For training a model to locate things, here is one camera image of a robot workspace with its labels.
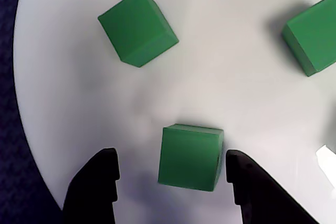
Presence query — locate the blue woven cloth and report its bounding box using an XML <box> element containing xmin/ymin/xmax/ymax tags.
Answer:
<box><xmin>0</xmin><ymin>0</ymin><xmax>64</xmax><ymax>224</ymax></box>

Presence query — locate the green cube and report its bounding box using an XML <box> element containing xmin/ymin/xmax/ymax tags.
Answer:
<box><xmin>282</xmin><ymin>0</ymin><xmax>336</xmax><ymax>78</ymax></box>
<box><xmin>157</xmin><ymin>123</ymin><xmax>225</xmax><ymax>193</ymax></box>
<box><xmin>97</xmin><ymin>0</ymin><xmax>180</xmax><ymax>68</ymax></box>

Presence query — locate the white round plate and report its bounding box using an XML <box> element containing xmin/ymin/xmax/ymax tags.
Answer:
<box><xmin>13</xmin><ymin>0</ymin><xmax>336</xmax><ymax>224</ymax></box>

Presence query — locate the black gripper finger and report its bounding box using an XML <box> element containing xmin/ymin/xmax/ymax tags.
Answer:
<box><xmin>61</xmin><ymin>147</ymin><xmax>121</xmax><ymax>224</ymax></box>
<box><xmin>225</xmin><ymin>150</ymin><xmax>320</xmax><ymax>224</ymax></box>

